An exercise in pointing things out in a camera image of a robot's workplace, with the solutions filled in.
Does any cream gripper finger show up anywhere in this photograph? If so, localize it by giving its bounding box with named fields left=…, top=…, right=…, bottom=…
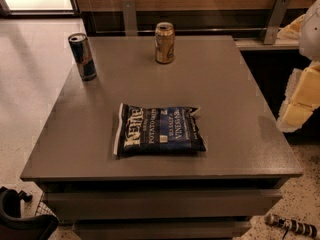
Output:
left=276, top=61, right=320, bottom=133
left=277, top=15, right=305, bottom=40

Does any orange soda can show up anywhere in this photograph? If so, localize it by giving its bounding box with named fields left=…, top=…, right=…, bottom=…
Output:
left=155, top=22, right=175, bottom=64

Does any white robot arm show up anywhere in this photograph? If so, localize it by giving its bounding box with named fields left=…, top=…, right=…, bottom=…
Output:
left=276, top=0, right=320, bottom=133

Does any blue silver energy drink can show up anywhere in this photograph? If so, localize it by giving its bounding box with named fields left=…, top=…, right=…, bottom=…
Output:
left=68, top=33, right=96, bottom=81

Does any grey drawer cabinet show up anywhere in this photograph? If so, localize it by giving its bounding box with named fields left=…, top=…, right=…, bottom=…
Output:
left=21, top=36, right=302, bottom=240

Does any striped cylindrical tool on floor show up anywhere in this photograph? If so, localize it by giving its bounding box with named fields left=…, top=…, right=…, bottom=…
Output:
left=264, top=214, right=320, bottom=240

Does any blue Kettle chips bag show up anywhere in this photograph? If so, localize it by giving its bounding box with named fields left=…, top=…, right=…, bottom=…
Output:
left=113, top=104, right=207, bottom=156

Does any black chair part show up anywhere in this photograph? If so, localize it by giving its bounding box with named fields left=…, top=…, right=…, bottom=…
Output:
left=0, top=187, right=58, bottom=240

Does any right metal bracket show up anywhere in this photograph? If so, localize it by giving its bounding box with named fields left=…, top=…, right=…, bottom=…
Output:
left=261, top=0, right=291, bottom=45

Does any metal bracket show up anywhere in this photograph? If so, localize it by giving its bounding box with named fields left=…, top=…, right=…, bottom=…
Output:
left=121, top=0, right=138, bottom=36
left=261, top=0, right=291, bottom=45

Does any left metal bracket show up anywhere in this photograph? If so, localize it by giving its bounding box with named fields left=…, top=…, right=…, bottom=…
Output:
left=121, top=0, right=138, bottom=36

